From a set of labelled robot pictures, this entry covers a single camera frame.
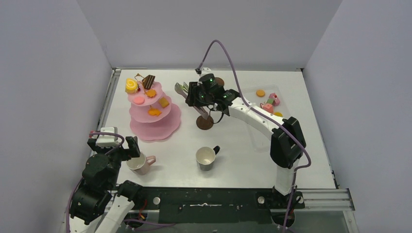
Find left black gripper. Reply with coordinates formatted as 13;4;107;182
91;134;139;187

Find metal serving tongs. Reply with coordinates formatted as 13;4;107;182
174;82;209;119

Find yellow square biscuit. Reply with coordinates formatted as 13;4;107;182
158;97;170;108

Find orange flower cookie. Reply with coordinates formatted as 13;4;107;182
148;107;162;117

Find pink round macaron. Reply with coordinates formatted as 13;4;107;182
133;96;145;105

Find orange scalloped cookie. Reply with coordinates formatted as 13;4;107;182
145;89;157;98

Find chocolate layered cake slice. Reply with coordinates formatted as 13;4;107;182
141;75;155;90

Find yellow swirl roll cake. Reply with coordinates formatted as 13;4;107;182
125;78;139;94

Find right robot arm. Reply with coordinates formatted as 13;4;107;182
175;73;306;207

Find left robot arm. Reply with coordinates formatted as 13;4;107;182
66;132;146;233

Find pink teacup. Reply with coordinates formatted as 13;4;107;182
126;153;156;175

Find far dark wooden coaster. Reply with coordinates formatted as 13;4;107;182
215;77;224;87

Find dark wooden coaster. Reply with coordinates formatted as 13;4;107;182
196;116;214;130
215;77;224;87

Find near dark wooden coaster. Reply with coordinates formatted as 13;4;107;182
196;116;214;130

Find pink three-tier cake stand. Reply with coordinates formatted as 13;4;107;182
127;74;181;141

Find orange round macaron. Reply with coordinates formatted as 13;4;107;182
256;89;266;97

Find black mug white inside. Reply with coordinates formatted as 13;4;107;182
195;146;221;171

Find clear plastic tray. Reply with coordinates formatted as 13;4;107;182
236;84;303;152

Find pink green cube cake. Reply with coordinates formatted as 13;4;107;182
266;93;280;106

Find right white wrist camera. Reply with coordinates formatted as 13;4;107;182
195;67;213;77

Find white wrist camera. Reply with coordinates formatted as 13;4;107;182
195;67;213;77
91;127;120;148

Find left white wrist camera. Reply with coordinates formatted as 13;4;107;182
91;127;120;148

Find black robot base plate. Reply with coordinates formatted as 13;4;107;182
124;187;305;224

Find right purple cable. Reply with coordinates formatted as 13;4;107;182
195;40;312;233

